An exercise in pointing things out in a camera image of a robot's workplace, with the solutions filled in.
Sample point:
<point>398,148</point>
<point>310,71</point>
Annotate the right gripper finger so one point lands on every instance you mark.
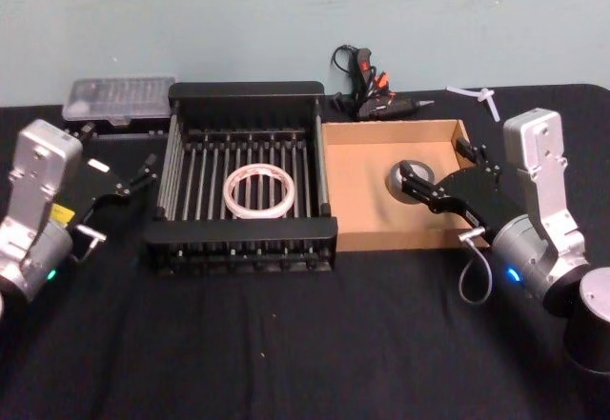
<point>419,189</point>
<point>474,153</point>

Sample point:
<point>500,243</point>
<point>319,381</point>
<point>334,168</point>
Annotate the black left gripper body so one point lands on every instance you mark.
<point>93,182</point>

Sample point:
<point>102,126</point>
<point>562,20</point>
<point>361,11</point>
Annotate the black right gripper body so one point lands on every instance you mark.
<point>481,194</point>

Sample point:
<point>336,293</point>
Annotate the roll of silver tape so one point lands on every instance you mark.
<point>396,186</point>

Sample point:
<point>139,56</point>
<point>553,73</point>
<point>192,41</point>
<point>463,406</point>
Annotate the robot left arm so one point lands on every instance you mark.
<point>33,191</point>

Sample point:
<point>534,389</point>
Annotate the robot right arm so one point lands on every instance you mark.
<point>543,191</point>

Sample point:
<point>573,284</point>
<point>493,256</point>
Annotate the clear plastic case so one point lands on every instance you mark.
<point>119,96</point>

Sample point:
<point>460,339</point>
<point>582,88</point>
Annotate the white three-armed plastic piece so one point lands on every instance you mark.
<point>487,98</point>

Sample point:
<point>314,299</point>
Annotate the shallow brown cardboard tray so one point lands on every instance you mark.
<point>362,191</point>

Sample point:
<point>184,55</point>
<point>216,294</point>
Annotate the roll of white tape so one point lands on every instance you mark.
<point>233,203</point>

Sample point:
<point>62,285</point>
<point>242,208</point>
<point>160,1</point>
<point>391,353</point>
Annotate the black rack with steel bars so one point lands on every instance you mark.
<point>238,236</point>

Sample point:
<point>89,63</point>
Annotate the black table cloth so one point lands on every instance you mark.
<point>286,344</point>

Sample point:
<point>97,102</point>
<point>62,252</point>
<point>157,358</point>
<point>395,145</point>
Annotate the pale grey-green wall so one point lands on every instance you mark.
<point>286,10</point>

